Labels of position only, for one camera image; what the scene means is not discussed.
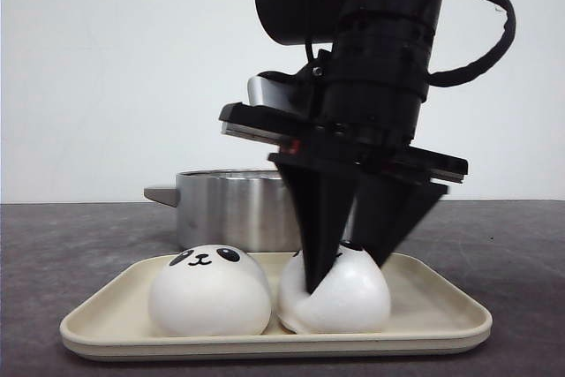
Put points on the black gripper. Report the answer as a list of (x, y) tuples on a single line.
[(368, 90)]

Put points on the panda bun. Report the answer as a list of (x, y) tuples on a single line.
[(353, 297), (210, 290)]

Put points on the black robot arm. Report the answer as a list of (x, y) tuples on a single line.
[(345, 122)]

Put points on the stainless steel steamer pot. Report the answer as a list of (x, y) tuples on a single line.
[(252, 209)]

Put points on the beige plastic tray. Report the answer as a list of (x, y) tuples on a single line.
[(430, 315)]

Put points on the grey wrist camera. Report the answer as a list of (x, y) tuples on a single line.
[(290, 93)]

